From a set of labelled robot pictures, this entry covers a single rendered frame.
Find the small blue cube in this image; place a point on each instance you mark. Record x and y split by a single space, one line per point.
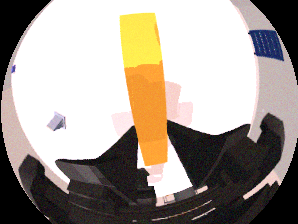
13 68

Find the orange bar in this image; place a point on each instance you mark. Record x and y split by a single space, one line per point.
144 76

